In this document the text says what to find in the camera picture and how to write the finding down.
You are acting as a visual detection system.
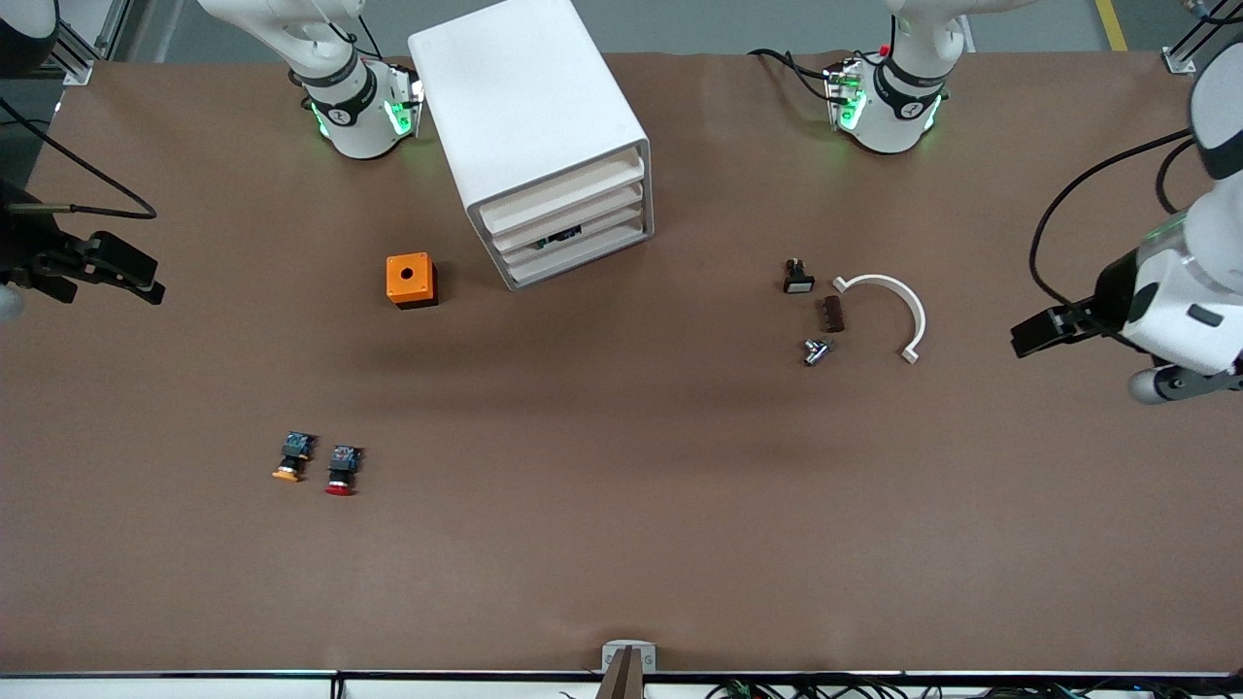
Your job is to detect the red cap push button switch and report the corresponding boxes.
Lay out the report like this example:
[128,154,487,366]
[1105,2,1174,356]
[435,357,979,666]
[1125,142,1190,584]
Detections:
[323,445,363,497]

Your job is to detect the aluminium frame post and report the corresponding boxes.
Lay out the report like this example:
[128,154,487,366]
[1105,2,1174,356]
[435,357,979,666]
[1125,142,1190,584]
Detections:
[1170,0,1243,59]
[53,0,127,83]

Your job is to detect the black cable bundle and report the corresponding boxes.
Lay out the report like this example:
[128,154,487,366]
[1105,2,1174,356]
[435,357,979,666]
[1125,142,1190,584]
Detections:
[558,675,1243,699]

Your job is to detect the black arm base cable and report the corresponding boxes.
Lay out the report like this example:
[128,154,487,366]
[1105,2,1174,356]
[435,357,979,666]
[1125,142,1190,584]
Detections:
[748,47,836,103]

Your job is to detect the white table edge panel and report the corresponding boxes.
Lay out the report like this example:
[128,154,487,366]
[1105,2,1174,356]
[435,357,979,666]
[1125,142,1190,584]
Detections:
[0,672,1243,699]

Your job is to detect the white curved plastic arc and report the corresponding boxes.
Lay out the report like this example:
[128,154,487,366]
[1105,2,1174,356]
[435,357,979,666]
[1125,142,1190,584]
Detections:
[832,274,928,365]

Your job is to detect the white drawer cabinet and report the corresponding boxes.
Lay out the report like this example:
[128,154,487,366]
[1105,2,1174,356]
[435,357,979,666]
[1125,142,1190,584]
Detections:
[408,0,655,292]

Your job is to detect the orange cap push button switch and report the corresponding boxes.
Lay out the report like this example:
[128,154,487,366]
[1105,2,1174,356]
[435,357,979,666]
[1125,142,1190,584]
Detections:
[272,432,317,483]

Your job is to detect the white plastic drawer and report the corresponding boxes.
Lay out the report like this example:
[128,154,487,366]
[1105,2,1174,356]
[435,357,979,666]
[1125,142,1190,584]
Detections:
[490,175,649,255]
[500,199,650,273]
[479,150,647,236]
[507,218,654,290]

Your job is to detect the orange button enclosure box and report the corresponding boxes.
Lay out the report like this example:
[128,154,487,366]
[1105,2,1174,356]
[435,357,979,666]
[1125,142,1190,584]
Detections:
[386,252,438,310]

